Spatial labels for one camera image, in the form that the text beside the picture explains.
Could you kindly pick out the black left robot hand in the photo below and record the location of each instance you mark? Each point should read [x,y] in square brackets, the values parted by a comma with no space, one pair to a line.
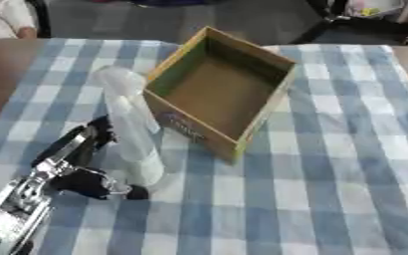
[84,182]

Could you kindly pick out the clear plastic bottle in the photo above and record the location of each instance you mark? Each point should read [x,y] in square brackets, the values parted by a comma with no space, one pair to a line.
[130,126]

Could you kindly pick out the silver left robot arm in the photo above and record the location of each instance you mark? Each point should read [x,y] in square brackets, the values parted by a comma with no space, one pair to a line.
[17,207]

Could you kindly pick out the tan cardboard box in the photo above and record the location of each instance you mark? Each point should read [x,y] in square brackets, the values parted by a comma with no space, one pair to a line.
[220,91]

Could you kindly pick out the black chair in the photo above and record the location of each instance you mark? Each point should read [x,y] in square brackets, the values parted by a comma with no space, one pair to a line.
[40,17]

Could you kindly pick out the person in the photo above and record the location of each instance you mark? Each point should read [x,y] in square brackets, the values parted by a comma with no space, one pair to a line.
[4,20]

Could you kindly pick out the black tripod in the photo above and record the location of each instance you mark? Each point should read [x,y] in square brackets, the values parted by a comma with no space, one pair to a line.
[335,20]

